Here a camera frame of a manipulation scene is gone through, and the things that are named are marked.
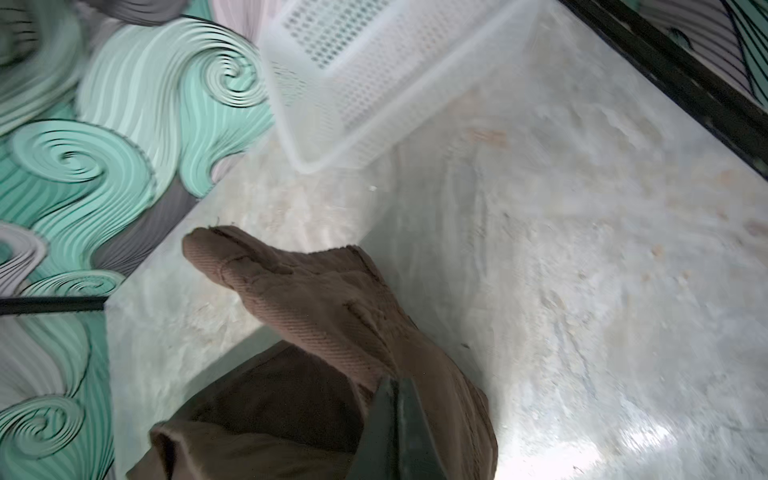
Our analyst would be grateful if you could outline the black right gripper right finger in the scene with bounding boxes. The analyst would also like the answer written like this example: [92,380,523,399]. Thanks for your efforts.
[396,379,446,480]

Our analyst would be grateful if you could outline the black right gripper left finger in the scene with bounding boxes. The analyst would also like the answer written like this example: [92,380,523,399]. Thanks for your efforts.
[346,378,398,480]

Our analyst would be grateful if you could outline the brown corduroy trousers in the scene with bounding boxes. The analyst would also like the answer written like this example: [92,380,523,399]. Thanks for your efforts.
[128,226,498,479]

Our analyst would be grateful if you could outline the white plastic laundry basket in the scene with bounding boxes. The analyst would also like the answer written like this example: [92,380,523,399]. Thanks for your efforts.
[259,0,540,173]

